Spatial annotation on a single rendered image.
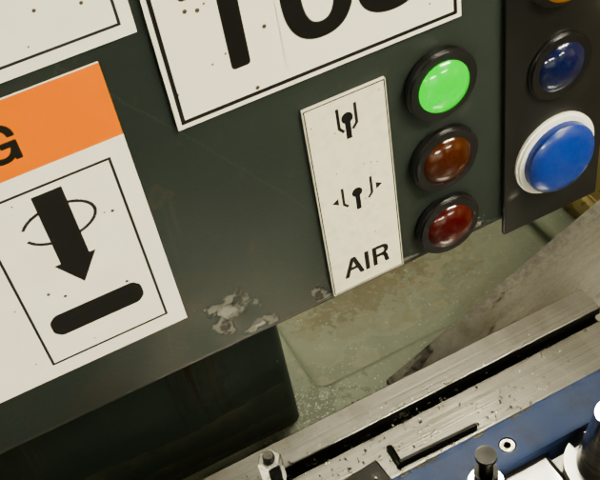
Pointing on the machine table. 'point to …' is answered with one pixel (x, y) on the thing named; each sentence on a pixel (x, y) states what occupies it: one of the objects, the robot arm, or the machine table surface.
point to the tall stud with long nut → (271, 466)
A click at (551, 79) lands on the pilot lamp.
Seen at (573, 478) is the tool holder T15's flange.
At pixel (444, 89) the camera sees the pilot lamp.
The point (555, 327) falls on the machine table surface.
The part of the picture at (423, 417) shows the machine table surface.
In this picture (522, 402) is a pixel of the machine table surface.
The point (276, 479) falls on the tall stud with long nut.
